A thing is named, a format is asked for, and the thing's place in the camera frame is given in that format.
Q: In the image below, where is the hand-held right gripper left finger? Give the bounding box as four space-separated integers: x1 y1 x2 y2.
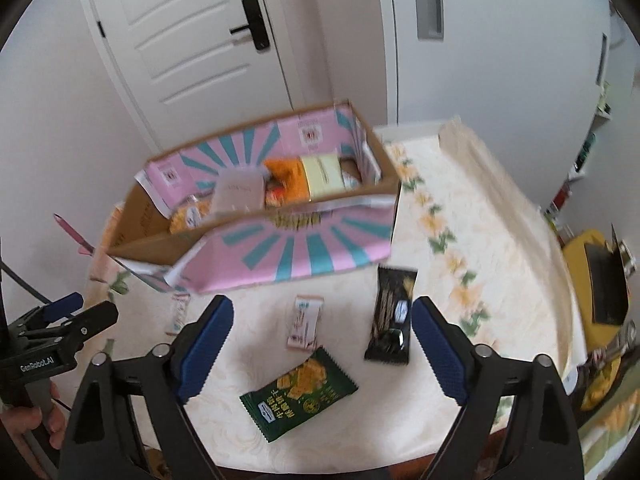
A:
59 295 235 480

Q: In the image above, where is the white wardrobe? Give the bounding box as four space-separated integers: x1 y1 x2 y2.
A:
375 0 626 211

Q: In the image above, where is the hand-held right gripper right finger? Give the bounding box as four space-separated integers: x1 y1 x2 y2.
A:
410 296 585 480

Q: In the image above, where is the grey translucent snack packet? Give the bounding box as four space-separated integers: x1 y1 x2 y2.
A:
210 170 265 216

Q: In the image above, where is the green cracker packet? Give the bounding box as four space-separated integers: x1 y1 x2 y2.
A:
239 346 360 443

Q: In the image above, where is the pink printed cardboard box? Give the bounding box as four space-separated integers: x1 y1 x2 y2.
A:
107 99 403 296

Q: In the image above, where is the yellow box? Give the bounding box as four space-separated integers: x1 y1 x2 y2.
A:
562 225 638 356

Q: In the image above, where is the red snack packet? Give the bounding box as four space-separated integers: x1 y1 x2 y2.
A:
264 182 291 207

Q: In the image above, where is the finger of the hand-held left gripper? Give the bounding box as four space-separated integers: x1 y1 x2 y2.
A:
10 291 85 333
27 301 120 353

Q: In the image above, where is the clear bag of yellow snacks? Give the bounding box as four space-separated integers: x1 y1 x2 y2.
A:
169 196 213 235

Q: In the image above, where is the floral tablecloth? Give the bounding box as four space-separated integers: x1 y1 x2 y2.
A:
82 117 586 463

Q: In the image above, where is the orange snack packet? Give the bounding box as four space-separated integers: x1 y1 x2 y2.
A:
262 157 308 203

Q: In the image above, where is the pale green snack packet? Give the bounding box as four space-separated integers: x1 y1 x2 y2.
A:
300 152 346 200

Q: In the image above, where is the black door lock handle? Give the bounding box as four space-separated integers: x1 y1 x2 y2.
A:
229 0 272 52

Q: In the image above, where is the white door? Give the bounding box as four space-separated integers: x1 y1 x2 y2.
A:
75 0 306 156

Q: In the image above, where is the small white snack packet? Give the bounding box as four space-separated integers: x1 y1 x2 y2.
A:
165 292 193 336
286 296 325 352

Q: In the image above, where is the pink mop handle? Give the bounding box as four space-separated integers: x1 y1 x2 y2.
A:
54 214 95 256

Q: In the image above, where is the person's left hand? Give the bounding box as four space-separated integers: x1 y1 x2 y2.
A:
0 380 68 461

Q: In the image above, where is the white open shelf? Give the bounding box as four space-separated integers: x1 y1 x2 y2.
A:
545 80 618 231

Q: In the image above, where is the black metal stand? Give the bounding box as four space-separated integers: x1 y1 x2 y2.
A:
0 259 53 307

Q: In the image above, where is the black snack packet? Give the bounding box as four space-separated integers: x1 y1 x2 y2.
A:
364 266 418 365

